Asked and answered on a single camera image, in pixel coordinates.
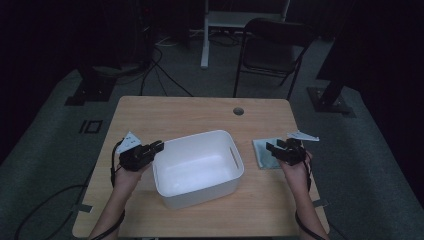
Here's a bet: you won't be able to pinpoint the white plastic bin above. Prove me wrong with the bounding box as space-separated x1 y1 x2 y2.
152 129 245 210

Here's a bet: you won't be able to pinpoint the person's left hand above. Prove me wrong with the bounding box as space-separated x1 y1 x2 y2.
113 165 149 191

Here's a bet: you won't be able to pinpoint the light blue cleaning cloth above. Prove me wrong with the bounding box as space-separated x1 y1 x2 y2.
252 138 284 170

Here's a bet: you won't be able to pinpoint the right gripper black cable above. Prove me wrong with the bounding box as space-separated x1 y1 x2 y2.
294 159 327 240

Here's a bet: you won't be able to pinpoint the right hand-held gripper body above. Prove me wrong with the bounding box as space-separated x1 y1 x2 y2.
277 130 320 167

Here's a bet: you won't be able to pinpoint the long black floor cable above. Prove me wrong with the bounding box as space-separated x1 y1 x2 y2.
13 184 98 240

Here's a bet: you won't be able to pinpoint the black stand base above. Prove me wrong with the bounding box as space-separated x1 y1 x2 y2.
306 0 357 118
64 64 118 107

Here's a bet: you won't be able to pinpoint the person's right hand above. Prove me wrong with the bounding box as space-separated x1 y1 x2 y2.
281 151 313 191

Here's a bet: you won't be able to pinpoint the white metal desk frame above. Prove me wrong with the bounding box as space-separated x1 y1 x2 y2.
199 0 291 70

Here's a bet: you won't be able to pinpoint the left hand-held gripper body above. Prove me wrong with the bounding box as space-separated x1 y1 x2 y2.
115 130 155 173

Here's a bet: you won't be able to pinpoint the grey tape strip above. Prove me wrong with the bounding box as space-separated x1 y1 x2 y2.
70 203 94 214
311 198 330 209

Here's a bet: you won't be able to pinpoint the black folding chair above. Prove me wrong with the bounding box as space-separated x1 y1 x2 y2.
232 17 316 101

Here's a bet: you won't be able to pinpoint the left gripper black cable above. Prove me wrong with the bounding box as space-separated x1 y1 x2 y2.
89 139 127 240

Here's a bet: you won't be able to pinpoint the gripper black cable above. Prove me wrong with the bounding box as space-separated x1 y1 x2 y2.
89 139 127 240
294 159 327 240

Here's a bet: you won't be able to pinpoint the black floor cables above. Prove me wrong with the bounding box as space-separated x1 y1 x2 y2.
139 31 241 98

